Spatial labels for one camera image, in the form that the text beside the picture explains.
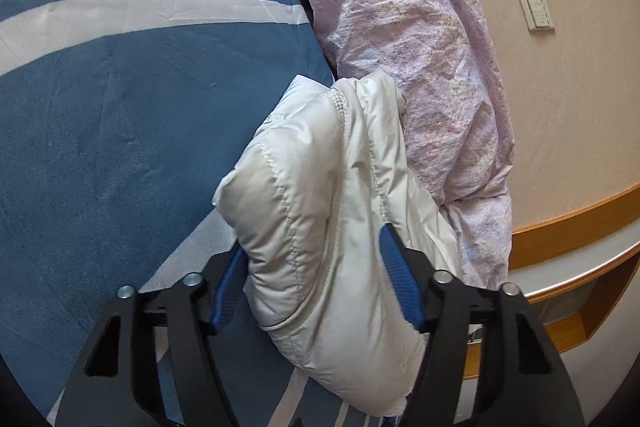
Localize blue white striped bedsheet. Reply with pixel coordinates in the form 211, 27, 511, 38
0, 0, 402, 427

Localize white wall switch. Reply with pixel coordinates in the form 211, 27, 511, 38
520, 0, 554, 32

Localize pink floral duvet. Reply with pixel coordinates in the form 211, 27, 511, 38
308, 0, 515, 288

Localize beige puffer jacket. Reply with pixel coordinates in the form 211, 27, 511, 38
214, 72, 462, 416

